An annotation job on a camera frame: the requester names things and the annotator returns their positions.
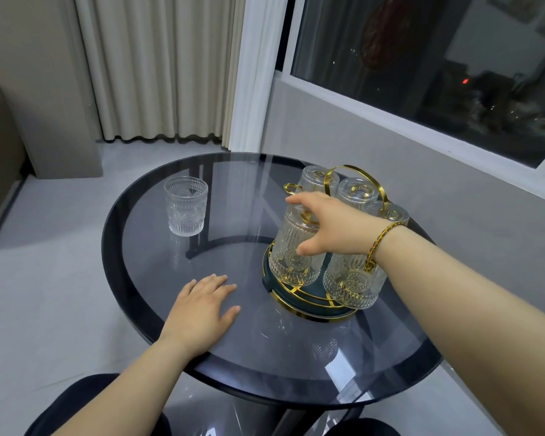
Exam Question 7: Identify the person's left hand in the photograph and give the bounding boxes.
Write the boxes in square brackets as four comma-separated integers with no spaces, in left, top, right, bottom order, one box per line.
[159,274,242,358]

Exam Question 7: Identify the person's right hand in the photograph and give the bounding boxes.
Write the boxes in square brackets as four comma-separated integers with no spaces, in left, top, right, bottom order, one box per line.
[285,192,405,260]

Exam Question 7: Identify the clear embossed drinking glass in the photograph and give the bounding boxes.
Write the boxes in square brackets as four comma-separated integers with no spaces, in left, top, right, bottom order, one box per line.
[269,205,330,287]
[297,165,341,198]
[323,252,388,310]
[164,176,209,237]
[336,178,382,215]
[376,202,410,227]

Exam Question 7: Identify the person's left forearm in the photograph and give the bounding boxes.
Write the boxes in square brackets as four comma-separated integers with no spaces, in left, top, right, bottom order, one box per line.
[52,333,207,436]

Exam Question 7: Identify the person's right forearm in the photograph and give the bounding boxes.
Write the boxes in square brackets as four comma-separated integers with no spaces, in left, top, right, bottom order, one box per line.
[372,224,545,436]

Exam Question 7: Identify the round dark glass table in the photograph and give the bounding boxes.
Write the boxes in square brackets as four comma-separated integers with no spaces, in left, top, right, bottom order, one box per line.
[101,152,445,436]

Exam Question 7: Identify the gold and green glass rack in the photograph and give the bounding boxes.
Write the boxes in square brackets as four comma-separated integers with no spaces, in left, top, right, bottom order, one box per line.
[262,164,388,323]

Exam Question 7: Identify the person's black trousers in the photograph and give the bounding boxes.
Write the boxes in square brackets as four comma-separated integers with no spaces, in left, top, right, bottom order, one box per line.
[24,373,401,436]

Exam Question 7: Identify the white sheer curtain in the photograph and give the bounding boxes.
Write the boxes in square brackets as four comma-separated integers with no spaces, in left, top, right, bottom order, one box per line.
[228,0,290,153]

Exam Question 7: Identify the white framed window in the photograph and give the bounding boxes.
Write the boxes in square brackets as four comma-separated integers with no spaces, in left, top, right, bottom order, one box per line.
[275,0,545,195]

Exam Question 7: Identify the beige pleated curtain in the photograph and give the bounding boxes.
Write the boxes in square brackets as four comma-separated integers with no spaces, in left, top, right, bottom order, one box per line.
[73,0,247,144]

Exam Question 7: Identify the gold braided bracelet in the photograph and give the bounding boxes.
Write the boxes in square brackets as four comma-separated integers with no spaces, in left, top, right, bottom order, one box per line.
[364,221,407,272]

